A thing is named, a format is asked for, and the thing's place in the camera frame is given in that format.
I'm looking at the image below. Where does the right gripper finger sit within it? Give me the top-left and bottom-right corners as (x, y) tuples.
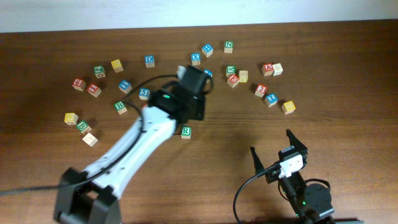
(250, 146), (265, 175)
(286, 129), (308, 152)

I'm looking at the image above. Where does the yellow S block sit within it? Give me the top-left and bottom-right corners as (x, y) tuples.
(282, 101), (296, 114)

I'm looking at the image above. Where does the green R block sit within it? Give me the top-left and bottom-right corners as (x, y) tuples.
(180, 126), (192, 139)

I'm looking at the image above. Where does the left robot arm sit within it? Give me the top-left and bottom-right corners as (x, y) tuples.
(53, 65), (214, 224)

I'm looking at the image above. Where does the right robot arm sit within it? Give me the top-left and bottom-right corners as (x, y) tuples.
(250, 129), (335, 223)

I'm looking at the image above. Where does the blue P block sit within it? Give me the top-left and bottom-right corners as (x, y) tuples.
(204, 69), (213, 77)

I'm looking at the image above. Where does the blue X block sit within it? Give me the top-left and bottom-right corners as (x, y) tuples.
(191, 53), (201, 65)

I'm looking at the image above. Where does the blue H block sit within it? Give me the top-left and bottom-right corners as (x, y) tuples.
(202, 44), (214, 57)

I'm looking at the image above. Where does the red E block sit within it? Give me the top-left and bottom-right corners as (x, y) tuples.
(227, 74), (239, 88)

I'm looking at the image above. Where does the green V block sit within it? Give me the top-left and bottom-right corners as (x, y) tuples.
(226, 65), (236, 77)

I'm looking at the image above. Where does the blue L block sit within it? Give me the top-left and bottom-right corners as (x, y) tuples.
(264, 93), (279, 107)

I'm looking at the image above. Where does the blue 5 block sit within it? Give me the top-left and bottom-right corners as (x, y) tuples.
(139, 88), (150, 101)

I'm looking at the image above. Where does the plain yellow-print block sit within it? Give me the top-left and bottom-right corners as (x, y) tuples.
(238, 70), (248, 83)

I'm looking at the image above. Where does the blue D block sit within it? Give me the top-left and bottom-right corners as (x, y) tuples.
(144, 55), (155, 68)

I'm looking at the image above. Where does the green N block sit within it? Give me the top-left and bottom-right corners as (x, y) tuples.
(224, 41), (234, 54)

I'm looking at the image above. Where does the red 3 block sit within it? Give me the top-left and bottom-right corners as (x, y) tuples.
(254, 84), (267, 98)

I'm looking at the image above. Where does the blue T block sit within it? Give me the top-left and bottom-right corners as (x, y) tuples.
(118, 80), (132, 94)

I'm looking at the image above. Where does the plain white picture block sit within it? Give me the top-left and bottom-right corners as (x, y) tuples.
(272, 63), (283, 76)

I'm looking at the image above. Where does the green B block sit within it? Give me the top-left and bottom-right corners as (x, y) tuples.
(114, 101), (127, 114)

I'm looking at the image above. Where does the red A block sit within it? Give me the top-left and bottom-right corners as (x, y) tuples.
(262, 63), (274, 76)

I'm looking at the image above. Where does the yellow block top left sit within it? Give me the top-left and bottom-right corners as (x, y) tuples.
(111, 59), (124, 73)

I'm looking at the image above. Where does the green J block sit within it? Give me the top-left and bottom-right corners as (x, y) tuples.
(94, 65), (106, 78)

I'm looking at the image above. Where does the red I block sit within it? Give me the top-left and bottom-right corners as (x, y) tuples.
(87, 84), (102, 97)

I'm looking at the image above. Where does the red 6 block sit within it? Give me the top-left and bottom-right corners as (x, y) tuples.
(72, 78), (86, 91)

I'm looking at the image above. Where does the plain wooden block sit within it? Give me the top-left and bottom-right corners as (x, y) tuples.
(82, 133), (98, 147)

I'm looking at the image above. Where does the green E block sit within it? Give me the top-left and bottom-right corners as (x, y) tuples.
(76, 120), (91, 134)

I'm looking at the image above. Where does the yellow W block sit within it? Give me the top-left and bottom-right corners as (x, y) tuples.
(64, 113), (78, 126)

